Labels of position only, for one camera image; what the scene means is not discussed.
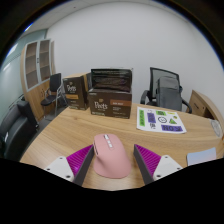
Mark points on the grey backpack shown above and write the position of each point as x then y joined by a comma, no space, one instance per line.
169,93

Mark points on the black cardboard box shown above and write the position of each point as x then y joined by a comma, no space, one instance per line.
111,80

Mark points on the blue-pink gradient mouse pad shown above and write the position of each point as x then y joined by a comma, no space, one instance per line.
201,156

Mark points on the wide brown cardboard box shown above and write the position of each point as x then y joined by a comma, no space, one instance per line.
110,105

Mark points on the wooden side desk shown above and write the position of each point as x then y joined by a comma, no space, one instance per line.
203,105

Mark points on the pink computer mouse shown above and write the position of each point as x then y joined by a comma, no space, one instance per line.
111,160

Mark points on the ceiling light panel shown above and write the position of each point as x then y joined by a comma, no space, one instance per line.
28,27

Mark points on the wooden shelf cabinet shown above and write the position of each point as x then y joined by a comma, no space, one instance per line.
35,96

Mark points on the black metal-legged visitor chair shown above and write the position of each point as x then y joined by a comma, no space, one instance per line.
55,83

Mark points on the black leather sofa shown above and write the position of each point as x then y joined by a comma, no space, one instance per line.
15,130

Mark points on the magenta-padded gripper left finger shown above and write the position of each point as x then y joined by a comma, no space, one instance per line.
71,163

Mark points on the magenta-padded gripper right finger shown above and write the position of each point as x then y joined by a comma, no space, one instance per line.
156,163

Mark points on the white sticker sheet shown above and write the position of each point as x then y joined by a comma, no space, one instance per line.
160,120

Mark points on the tall brown cardboard box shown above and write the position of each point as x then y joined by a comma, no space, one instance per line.
75,91

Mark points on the black mesh office chair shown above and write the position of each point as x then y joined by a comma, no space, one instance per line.
153,80

